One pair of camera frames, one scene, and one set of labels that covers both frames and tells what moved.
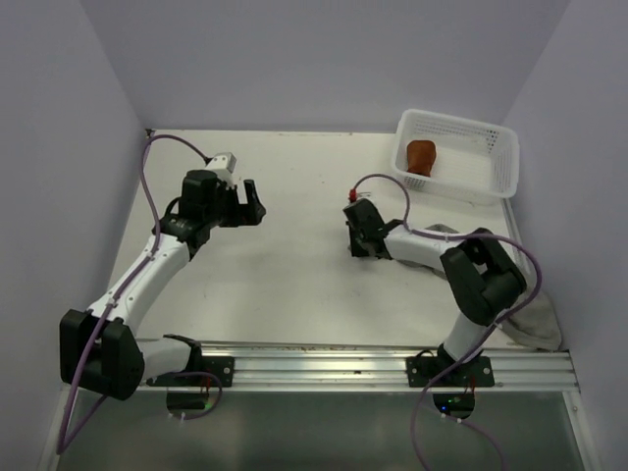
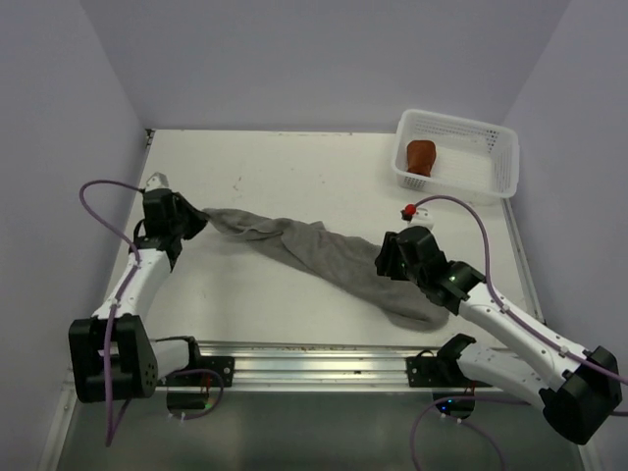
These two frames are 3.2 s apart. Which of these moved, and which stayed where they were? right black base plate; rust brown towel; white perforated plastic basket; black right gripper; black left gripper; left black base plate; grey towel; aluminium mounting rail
Moved: grey towel; black right gripper; black left gripper
Stayed: right black base plate; left black base plate; white perforated plastic basket; aluminium mounting rail; rust brown towel
